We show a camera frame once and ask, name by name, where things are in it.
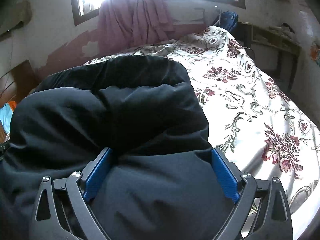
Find dark navy padded jacket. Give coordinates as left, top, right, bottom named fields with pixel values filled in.
left=1, top=56, right=233, bottom=239

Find white floral bedspread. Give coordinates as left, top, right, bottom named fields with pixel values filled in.
left=82, top=26, right=320, bottom=240

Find dark wooden headboard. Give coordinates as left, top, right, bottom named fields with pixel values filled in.
left=0, top=60, right=39, bottom=107

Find wooden side table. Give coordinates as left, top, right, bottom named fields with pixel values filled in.
left=234, top=22, right=301, bottom=92

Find blue bag by bed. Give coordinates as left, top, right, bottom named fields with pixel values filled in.
left=216, top=11, right=239, bottom=33

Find pink window curtain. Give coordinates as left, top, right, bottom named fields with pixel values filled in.
left=97, top=0, right=175, bottom=55

